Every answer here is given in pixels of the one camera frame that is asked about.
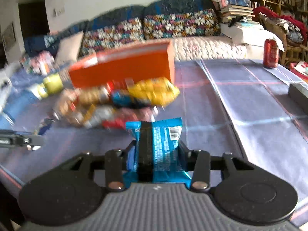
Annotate floral cushion right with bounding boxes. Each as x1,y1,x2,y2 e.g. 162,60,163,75
143,9,220,40

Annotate blue cookie snack packet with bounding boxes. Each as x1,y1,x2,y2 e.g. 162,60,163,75
111,90,133,107

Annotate red soda can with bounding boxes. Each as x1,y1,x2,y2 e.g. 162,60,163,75
263,39,279,68

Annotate white box on sofa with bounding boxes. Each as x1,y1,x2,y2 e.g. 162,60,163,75
220,23,285,52

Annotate floral cushion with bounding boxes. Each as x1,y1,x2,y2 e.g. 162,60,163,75
143,9,220,40
79,17,144,57

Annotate red brown jujube bag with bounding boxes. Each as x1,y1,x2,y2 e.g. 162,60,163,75
102,106,159,129

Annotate plaid blue tablecloth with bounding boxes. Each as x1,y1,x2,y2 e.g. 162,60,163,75
0,57,308,224

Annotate orange cardboard box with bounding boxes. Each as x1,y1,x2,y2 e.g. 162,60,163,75
68,40,175,88

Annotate black box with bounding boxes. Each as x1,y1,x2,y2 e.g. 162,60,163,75
288,82,308,114

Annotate floral cushion left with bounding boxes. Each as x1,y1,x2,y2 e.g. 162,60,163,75
79,17,144,57

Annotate silver yellow snack packet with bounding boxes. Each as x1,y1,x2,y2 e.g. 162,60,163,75
83,105,116,129

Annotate clear pack brown cookies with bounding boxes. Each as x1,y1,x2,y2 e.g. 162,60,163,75
78,86,110,105

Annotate stack of books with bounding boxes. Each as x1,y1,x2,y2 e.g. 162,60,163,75
218,0,254,23

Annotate yellow chips bag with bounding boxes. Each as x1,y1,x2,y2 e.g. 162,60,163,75
127,77,180,107

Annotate beige pillow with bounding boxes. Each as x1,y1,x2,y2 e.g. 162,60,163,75
55,31,84,65

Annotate green mug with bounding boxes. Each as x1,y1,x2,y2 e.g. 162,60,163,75
37,73,64,98

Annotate clear bag white puffs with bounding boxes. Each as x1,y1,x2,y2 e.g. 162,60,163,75
52,89,80,123

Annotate blue black snack bar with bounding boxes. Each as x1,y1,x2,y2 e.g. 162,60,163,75
123,117,192,188

